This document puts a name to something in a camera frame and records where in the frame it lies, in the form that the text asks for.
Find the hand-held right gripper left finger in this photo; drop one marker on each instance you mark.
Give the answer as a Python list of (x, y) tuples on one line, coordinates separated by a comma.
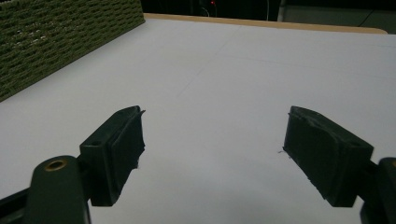
[(112, 155)]

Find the green woven basket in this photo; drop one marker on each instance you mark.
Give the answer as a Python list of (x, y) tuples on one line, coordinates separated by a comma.
[(46, 37)]

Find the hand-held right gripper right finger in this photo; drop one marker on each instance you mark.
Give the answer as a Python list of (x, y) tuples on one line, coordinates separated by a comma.
[(327, 155)]

